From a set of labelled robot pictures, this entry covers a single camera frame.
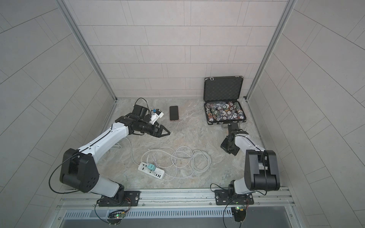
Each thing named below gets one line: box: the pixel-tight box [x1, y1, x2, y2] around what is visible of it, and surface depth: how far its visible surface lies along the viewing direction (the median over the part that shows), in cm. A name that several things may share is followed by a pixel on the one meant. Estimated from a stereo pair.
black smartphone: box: [169, 105, 179, 121], surface depth 108 cm
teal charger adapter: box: [147, 163, 157, 172], surface depth 77 cm
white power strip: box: [137, 161, 165, 180], surface depth 79 cm
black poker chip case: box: [203, 76, 248, 125], surface depth 107 cm
